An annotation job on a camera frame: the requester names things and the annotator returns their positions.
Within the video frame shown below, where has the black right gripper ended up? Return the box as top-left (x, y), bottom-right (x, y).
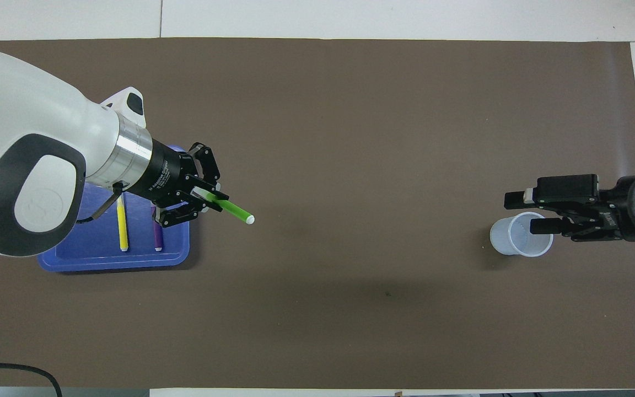
top-left (504, 174), bottom-right (635, 242)

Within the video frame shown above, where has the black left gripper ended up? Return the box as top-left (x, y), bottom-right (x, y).
top-left (141, 139), bottom-right (230, 228)

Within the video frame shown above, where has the green marker pen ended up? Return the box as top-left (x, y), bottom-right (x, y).
top-left (193, 187), bottom-right (255, 225)

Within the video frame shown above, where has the purple marker pen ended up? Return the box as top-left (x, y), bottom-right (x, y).
top-left (152, 207), bottom-right (164, 252)

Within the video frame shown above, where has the yellow marker pen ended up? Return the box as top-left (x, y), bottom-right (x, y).
top-left (117, 196), bottom-right (129, 252)

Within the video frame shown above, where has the translucent plastic cup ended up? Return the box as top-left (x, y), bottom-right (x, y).
top-left (489, 212), bottom-right (554, 257)

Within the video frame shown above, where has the blue plastic tray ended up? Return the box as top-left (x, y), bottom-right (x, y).
top-left (37, 144), bottom-right (191, 273)

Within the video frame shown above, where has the brown table mat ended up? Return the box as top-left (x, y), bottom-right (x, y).
top-left (0, 37), bottom-right (635, 389)

